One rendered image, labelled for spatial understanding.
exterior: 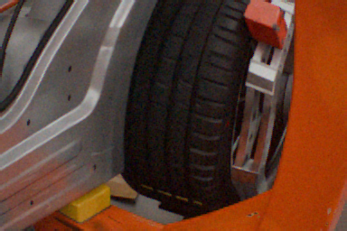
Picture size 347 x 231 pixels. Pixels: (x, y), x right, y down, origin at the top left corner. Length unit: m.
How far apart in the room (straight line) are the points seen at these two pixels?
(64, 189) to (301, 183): 0.45
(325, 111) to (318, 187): 0.13
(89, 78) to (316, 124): 0.46
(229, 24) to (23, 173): 0.55
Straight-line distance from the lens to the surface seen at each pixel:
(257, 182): 1.42
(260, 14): 1.31
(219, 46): 1.33
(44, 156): 1.11
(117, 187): 2.85
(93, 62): 1.22
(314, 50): 0.93
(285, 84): 1.56
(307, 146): 0.98
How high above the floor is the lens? 1.39
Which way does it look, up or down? 23 degrees down
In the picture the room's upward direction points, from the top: 7 degrees clockwise
